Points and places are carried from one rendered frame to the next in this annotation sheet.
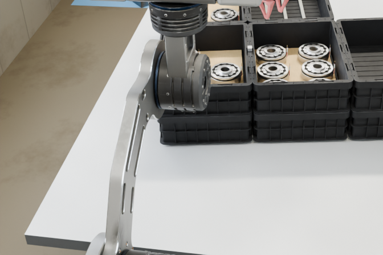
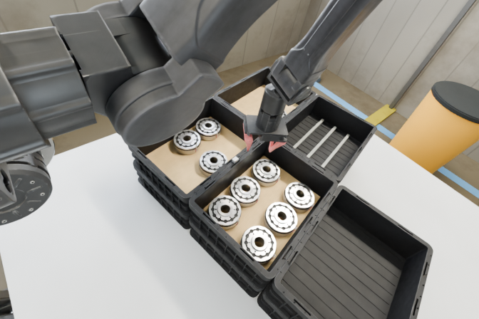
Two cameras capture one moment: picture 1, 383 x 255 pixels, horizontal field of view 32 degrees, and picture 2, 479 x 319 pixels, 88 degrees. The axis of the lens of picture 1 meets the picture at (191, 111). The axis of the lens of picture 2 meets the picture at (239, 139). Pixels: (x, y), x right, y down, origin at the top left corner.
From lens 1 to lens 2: 156 cm
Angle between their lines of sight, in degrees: 24
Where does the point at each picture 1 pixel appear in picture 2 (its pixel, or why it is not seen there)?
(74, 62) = not seen: hidden behind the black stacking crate
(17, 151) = not seen: hidden behind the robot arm
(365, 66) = (330, 246)
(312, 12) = (344, 155)
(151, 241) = (15, 262)
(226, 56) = (239, 147)
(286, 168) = (179, 281)
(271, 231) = not seen: outside the picture
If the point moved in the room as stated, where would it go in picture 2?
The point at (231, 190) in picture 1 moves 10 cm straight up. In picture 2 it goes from (118, 265) to (111, 253)
